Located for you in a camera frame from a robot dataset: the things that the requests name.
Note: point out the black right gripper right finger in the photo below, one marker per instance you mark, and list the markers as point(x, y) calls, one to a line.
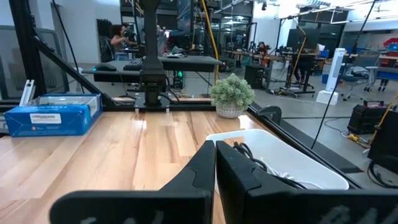
point(295, 207)

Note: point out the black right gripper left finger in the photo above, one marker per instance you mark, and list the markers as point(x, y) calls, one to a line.
point(140, 205)

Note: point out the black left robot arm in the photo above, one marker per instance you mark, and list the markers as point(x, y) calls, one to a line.
point(152, 46)

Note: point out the white plastic tray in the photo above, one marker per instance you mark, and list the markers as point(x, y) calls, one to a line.
point(295, 155)

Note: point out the black cabinet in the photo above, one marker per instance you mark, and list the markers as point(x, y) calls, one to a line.
point(387, 146)

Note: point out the black equipment case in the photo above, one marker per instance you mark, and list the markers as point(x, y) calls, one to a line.
point(367, 118)

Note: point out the blue DualShock 4 box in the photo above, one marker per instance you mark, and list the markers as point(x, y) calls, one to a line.
point(46, 121)

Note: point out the small potted green plant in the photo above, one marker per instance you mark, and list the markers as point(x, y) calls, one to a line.
point(231, 93)

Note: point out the computer tower with green light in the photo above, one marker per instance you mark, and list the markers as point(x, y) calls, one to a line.
point(179, 77)

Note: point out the black floor box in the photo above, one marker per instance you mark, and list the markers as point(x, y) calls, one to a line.
point(255, 76)

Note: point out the black keyboard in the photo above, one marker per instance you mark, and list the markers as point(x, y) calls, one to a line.
point(133, 64)

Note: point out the black computer mouse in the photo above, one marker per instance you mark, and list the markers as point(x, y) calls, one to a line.
point(105, 67)

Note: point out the grey office chair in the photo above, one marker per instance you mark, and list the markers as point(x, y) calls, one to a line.
point(360, 73)

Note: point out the cluttered workbench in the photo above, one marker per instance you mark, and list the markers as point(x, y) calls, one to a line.
point(273, 57)

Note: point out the black desk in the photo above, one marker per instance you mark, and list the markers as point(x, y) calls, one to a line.
point(192, 63)

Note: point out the person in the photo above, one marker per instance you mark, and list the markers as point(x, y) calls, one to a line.
point(118, 40)

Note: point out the black monitor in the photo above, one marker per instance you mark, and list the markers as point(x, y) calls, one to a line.
point(301, 39)

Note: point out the blue storage bins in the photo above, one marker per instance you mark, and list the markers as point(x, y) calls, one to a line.
point(388, 62)

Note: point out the black frame clamp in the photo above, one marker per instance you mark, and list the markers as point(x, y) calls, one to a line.
point(270, 113)

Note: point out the white frame bracket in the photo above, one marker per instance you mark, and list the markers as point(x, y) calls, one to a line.
point(27, 91)

